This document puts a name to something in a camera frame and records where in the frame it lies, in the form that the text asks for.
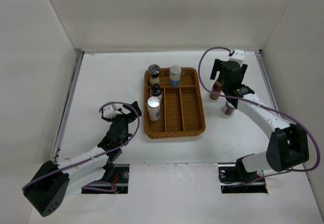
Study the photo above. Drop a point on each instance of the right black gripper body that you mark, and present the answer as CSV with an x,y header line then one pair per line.
x,y
224,86

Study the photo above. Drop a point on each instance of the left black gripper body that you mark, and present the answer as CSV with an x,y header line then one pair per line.
x,y
125,118

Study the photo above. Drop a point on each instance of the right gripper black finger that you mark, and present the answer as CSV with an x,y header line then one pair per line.
x,y
217,67
243,71

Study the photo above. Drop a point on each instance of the yellow-cap red sauce bottle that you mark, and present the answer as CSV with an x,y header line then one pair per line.
x,y
216,90

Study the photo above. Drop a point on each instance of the silver-lid salt shaker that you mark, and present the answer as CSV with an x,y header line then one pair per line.
x,y
175,75
153,105

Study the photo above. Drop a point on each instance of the black-cap white spice jar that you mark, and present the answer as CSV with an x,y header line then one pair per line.
x,y
156,91

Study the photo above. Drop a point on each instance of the clear-lid white spice jar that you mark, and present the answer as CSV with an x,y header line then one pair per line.
x,y
154,71

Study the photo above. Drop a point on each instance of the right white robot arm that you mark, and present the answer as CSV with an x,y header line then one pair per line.
x,y
288,145

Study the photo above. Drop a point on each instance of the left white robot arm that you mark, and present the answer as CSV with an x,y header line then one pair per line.
x,y
55,181

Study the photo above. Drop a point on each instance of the near red-label spice jar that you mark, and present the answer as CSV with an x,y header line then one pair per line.
x,y
228,108

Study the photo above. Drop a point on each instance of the brown wicker tray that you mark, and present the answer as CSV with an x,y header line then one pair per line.
x,y
181,109

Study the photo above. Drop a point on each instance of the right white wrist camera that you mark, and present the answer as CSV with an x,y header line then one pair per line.
x,y
237,56

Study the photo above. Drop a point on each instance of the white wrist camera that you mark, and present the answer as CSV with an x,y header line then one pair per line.
x,y
109,110
237,56

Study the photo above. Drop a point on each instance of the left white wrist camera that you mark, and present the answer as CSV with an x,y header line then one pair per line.
x,y
109,110

